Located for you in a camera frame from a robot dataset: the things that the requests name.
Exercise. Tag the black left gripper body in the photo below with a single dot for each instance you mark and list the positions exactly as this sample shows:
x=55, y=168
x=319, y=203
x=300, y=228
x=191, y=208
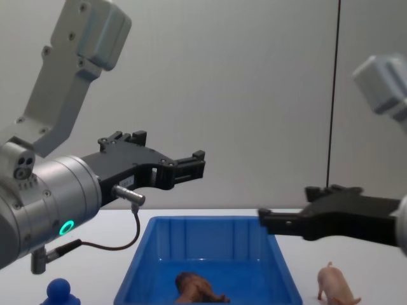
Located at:
x=127, y=165

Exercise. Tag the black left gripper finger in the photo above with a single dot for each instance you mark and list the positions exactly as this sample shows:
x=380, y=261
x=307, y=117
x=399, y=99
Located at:
x=187, y=168
x=124, y=138

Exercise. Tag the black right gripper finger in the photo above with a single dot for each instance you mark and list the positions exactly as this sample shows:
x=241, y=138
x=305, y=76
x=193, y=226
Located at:
x=337, y=190
x=283, y=224

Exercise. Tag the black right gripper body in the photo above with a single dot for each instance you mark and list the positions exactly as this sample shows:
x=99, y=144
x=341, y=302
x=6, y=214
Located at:
x=349, y=216

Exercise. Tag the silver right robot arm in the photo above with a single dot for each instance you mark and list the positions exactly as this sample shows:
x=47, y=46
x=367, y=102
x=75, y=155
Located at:
x=381, y=89

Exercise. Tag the pink toy pig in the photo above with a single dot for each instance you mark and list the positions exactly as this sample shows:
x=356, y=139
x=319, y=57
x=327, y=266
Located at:
x=334, y=282

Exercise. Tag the blue plastic bin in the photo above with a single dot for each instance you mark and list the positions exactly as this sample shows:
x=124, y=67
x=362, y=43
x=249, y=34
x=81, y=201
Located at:
x=190, y=241

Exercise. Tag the brown toy animal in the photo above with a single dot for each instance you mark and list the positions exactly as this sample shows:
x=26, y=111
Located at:
x=197, y=287

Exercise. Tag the blue toy figure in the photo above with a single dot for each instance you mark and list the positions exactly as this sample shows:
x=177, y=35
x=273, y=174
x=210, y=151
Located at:
x=58, y=290

